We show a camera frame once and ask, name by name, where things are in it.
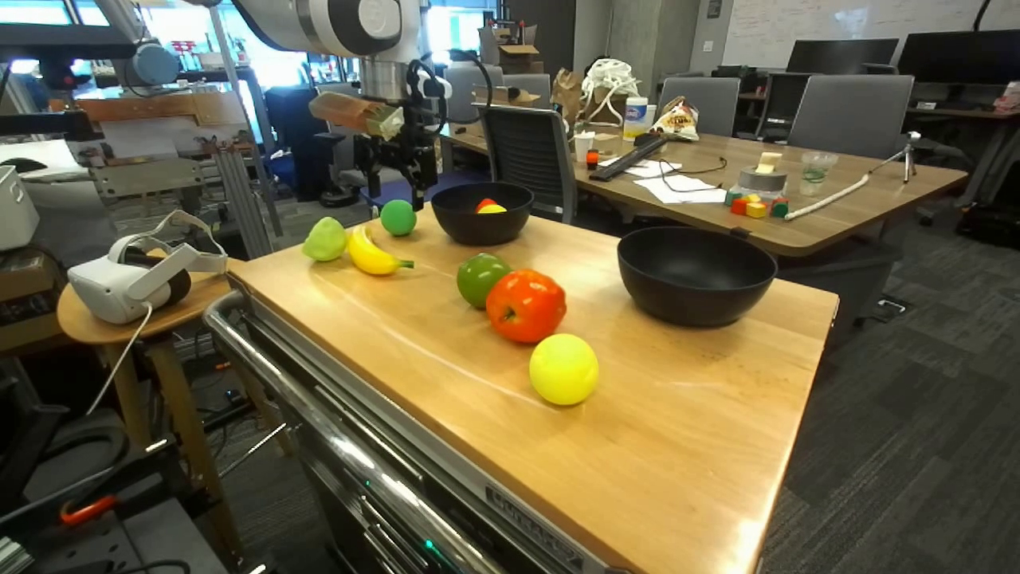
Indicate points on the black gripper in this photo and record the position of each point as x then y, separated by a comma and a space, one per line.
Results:
424, 112

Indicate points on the green plush ball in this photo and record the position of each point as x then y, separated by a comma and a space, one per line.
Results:
401, 218

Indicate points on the yellow plush banana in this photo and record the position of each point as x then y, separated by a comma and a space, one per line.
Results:
371, 260

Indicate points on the light green plush cabbage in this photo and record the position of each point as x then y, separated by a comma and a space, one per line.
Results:
327, 239

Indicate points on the green plush apple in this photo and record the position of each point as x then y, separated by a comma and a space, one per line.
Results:
478, 275

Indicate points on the small red plush strawberry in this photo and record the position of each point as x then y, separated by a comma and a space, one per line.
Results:
490, 205

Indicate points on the orange red plush tomato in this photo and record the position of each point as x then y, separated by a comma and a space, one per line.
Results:
524, 306

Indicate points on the yellow plush ball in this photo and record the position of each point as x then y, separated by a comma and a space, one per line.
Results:
561, 370

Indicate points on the colourful toy blocks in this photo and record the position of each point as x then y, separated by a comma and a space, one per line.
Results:
756, 205

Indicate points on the near black bowl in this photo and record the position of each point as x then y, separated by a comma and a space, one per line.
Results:
457, 213

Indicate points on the black bowl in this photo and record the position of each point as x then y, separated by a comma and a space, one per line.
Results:
457, 213
694, 279

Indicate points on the white paper sheets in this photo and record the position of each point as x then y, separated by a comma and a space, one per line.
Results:
669, 185

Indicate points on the far black bowl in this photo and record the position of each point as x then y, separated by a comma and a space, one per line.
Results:
694, 279

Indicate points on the white VR headset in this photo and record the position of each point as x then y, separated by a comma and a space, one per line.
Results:
144, 272

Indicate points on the clear plastic container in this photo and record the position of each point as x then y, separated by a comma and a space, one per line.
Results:
766, 174

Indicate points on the wooden desk with papers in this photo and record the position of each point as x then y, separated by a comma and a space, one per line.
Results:
786, 199

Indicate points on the round wooden stool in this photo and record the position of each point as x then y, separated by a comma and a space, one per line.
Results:
151, 334

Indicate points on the grey office chair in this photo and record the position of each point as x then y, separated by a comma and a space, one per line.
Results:
852, 112

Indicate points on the wrist camera wooden mount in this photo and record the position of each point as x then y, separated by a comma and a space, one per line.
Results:
354, 112

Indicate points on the metal cart handle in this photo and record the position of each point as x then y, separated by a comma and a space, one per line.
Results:
371, 495

